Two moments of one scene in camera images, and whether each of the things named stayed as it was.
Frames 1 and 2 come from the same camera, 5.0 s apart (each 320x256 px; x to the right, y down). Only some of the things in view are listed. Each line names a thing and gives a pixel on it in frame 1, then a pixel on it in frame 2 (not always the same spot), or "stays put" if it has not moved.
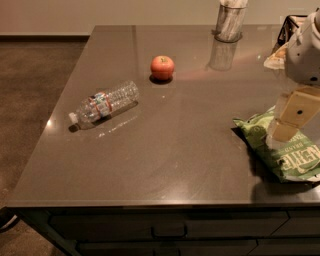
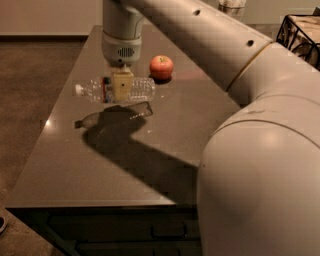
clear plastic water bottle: [106, 102] → [102, 90]
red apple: [162, 67] stays put
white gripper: [304, 58] → [120, 49]
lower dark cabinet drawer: [208, 247] stays put
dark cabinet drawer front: [164, 225] stays put
